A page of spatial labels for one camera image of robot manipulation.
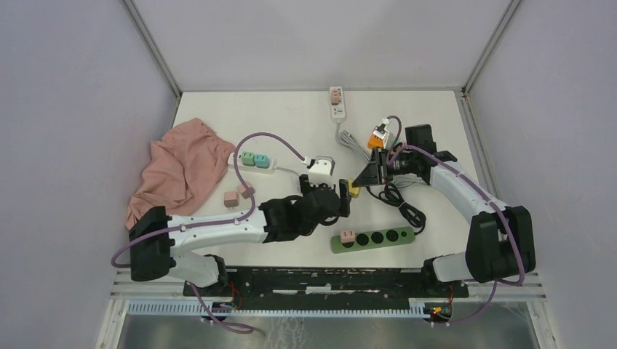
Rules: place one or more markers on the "green power strip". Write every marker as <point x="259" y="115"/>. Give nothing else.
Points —
<point x="374" y="239"/>

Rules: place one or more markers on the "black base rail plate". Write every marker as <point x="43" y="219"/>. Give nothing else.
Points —
<point x="286" y="288"/>

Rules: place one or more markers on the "green USB adapter plug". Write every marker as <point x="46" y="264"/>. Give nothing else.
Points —
<point x="248" y="159"/>

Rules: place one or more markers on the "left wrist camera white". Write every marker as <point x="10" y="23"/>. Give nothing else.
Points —
<point x="322" y="165"/>

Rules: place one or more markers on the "yellow adapter plug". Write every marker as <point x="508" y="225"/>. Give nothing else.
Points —
<point x="354" y="191"/>

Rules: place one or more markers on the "pink adapter on white strip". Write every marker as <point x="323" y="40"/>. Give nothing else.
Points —
<point x="335" y="96"/>

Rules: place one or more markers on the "pink cloth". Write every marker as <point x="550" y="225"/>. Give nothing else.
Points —
<point x="186" y="166"/>

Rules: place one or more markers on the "teal USB adapter plug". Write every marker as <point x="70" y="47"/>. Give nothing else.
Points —
<point x="262" y="161"/>

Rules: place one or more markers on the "white slim power strip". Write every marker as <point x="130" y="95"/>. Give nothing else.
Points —
<point x="338" y="112"/>

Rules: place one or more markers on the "white USB power strip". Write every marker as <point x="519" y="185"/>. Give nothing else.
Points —
<point x="235" y="161"/>

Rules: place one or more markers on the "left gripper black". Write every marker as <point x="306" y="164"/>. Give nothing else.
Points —
<point x="345" y="209"/>

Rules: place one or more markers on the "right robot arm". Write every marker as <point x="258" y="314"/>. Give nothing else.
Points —
<point x="500" y="243"/>

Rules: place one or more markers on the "orange power strip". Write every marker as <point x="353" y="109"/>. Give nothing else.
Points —
<point x="375" y="142"/>

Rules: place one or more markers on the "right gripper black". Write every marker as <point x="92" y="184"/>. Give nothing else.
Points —
<point x="368" y="177"/>

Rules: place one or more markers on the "pink adapter plug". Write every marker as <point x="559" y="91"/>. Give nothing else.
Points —
<point x="246" y="190"/>
<point x="347" y="236"/>
<point x="231" y="199"/>

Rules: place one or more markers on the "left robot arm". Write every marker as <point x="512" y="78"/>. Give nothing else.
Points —
<point x="166" y="245"/>

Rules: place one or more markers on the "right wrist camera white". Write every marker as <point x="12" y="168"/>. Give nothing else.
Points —
<point x="382" y="130"/>

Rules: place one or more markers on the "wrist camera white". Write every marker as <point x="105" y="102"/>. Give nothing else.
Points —
<point x="322" y="165"/>
<point x="382" y="130"/>

